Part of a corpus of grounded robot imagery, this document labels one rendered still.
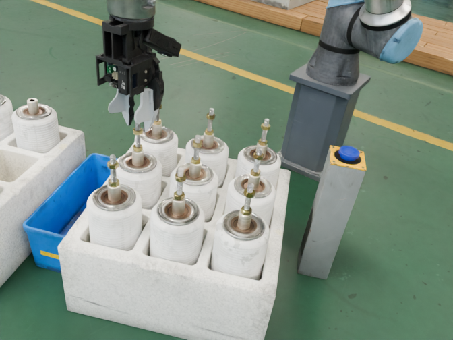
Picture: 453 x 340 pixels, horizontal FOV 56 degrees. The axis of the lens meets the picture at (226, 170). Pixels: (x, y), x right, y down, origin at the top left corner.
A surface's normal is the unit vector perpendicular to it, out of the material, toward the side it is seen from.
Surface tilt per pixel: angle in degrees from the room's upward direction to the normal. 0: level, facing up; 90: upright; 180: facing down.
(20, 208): 90
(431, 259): 0
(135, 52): 90
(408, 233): 0
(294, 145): 90
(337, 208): 90
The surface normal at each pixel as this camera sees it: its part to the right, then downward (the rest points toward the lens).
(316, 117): -0.54, 0.43
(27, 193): 0.96, 0.23
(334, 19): -0.83, 0.23
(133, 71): 0.89, 0.34
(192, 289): -0.18, 0.54
